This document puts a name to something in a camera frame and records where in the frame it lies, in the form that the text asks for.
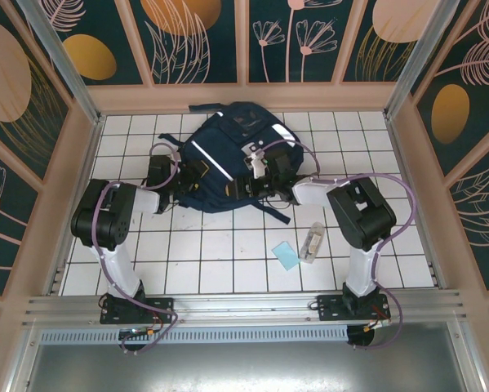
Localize navy blue backpack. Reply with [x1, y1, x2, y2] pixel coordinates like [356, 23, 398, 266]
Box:
[157, 100, 305, 225]

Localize light blue card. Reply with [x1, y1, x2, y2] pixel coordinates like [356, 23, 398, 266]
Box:
[271, 239, 303, 270]

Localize small clear plastic case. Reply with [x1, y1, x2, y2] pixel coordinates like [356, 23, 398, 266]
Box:
[299, 222, 326, 262]

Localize metal side slide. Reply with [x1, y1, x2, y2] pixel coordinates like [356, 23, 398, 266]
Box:
[429, 261, 446, 287]
[47, 261, 69, 296]

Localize grey sheet metal panel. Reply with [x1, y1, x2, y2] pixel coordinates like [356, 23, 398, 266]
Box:
[21, 322, 478, 392]

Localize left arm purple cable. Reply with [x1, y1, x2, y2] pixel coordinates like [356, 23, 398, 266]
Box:
[93, 140, 184, 356]

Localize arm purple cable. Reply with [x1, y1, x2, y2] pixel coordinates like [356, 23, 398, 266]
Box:
[93, 140, 184, 356]
[258, 138, 416, 352]

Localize aluminium mounting rail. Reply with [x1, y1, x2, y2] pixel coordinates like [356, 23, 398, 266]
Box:
[22, 288, 469, 326]

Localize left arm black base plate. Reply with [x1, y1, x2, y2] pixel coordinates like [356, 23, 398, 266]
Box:
[100, 296, 176, 326]

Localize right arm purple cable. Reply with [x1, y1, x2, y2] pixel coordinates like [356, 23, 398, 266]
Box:
[258, 138, 416, 352]

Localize slotted grey cable duct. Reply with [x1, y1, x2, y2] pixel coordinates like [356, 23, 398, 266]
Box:
[39, 325, 349, 345]

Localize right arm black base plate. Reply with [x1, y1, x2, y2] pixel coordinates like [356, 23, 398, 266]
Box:
[316, 293, 392, 323]

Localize aluminium corner post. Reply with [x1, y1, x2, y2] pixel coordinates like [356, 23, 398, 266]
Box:
[384, 0, 454, 120]
[17, 0, 106, 126]

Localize power connector wires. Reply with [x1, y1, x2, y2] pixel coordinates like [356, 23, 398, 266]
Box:
[118, 324, 176, 341]
[364, 305, 393, 332]

